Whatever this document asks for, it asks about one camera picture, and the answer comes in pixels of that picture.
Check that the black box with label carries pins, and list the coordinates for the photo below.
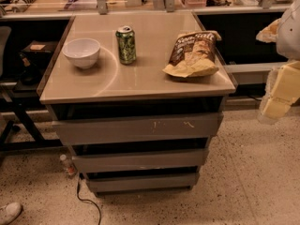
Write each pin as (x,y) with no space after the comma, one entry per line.
(40,47)

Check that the sea salt chip bag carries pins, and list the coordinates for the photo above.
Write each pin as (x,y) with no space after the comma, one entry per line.
(193,55)

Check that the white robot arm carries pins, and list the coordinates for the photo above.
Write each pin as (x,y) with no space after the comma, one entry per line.
(288,37)

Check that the grey top drawer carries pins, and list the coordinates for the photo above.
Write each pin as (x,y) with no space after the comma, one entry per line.
(138,128)

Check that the white bowl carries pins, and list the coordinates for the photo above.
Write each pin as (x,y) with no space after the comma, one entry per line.
(82,52)

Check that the grey drawer cabinet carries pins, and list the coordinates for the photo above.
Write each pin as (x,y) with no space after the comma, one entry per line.
(110,89)

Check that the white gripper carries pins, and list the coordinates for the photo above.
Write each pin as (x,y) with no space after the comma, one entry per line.
(290,37)

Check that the grey bottom drawer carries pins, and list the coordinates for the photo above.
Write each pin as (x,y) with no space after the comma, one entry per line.
(180,180)

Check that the green soda can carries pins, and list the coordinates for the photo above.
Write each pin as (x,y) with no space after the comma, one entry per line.
(126,44)

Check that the white shoe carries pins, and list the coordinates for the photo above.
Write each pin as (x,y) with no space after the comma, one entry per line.
(9,212)

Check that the plastic water bottle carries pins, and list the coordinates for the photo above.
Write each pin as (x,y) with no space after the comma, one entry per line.
(67,165)

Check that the grey drawer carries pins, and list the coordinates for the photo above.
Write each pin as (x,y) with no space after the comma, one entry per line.
(180,180)
(138,128)
(140,161)

